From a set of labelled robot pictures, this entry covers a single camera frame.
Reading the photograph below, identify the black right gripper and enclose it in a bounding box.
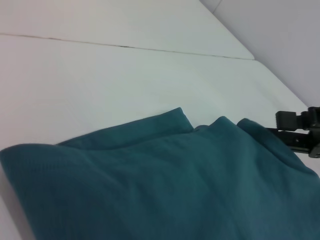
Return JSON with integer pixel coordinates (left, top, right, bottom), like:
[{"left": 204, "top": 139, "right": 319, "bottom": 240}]
[{"left": 265, "top": 106, "right": 320, "bottom": 159}]

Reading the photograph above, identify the teal t-shirt with white lettering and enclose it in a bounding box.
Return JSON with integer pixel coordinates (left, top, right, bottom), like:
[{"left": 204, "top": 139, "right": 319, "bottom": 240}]
[{"left": 0, "top": 106, "right": 320, "bottom": 240}]

